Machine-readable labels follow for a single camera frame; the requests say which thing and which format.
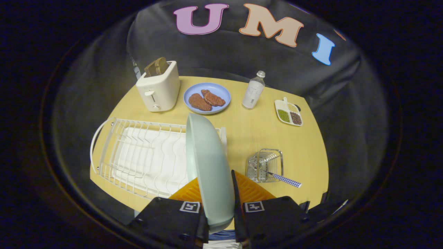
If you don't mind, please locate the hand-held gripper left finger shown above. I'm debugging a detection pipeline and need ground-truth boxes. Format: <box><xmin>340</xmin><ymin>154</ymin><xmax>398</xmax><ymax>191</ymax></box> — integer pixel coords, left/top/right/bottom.
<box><xmin>128</xmin><ymin>177</ymin><xmax>209</xmax><ymax>249</ymax></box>

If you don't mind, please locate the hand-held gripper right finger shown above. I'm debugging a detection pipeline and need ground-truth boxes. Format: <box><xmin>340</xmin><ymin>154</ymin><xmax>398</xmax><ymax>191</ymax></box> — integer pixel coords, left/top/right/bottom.
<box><xmin>231</xmin><ymin>169</ymin><xmax>312</xmax><ymax>249</ymax></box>

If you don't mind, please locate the spoon with blue checkered handle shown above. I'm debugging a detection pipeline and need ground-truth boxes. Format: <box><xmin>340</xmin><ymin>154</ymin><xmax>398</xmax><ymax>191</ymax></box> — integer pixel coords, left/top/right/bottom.
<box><xmin>255</xmin><ymin>166</ymin><xmax>302</xmax><ymax>188</ymax></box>

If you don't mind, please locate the clear wire basket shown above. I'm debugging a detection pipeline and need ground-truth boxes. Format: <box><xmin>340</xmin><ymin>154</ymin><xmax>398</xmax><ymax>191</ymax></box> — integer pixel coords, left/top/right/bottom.
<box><xmin>246</xmin><ymin>149</ymin><xmax>284</xmax><ymax>183</ymax></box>

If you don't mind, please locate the white wire dish rack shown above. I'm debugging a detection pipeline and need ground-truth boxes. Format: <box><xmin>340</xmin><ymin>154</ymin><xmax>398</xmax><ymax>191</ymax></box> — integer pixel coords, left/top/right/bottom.
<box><xmin>90</xmin><ymin>117</ymin><xmax>227</xmax><ymax>200</ymax></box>

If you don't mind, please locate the pale green plate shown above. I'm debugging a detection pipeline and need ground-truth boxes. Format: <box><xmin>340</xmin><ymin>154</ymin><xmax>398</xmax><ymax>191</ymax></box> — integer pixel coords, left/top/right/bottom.
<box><xmin>186</xmin><ymin>113</ymin><xmax>236</xmax><ymax>233</ymax></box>

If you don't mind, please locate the white divided dish with beans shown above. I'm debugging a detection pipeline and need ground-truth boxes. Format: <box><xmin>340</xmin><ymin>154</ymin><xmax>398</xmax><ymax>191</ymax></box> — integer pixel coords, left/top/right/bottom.
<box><xmin>274</xmin><ymin>97</ymin><xmax>304</xmax><ymax>127</ymax></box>

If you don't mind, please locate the blue plate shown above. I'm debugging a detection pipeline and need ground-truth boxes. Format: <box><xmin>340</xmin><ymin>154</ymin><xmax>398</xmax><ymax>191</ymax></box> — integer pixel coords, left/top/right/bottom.
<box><xmin>183</xmin><ymin>82</ymin><xmax>231</xmax><ymax>115</ymax></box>

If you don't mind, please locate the brown meat patty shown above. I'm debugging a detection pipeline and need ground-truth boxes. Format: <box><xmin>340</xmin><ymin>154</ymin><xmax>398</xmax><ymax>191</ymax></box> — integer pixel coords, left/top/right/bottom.
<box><xmin>188</xmin><ymin>93</ymin><xmax>213</xmax><ymax>111</ymax></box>
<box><xmin>201</xmin><ymin>90</ymin><xmax>226</xmax><ymax>107</ymax></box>

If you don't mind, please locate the clear plastic bottle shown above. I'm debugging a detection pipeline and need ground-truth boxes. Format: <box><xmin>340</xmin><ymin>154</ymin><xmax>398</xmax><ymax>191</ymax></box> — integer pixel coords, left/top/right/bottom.
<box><xmin>242</xmin><ymin>71</ymin><xmax>266</xmax><ymax>110</ymax></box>

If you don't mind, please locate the white toaster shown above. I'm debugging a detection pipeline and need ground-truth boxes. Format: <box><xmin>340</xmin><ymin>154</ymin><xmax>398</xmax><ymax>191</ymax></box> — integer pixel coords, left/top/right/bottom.
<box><xmin>136</xmin><ymin>61</ymin><xmax>181</xmax><ymax>112</ymax></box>

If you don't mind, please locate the brown toast slice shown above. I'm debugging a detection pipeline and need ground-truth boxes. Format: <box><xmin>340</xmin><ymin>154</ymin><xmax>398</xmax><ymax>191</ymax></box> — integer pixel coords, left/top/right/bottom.
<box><xmin>144</xmin><ymin>57</ymin><xmax>169</xmax><ymax>77</ymax></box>

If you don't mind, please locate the black backdrop cloth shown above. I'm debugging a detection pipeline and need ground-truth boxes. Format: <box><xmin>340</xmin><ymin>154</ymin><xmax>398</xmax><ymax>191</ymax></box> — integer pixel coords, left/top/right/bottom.
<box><xmin>52</xmin><ymin>0</ymin><xmax>391</xmax><ymax>222</ymax></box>

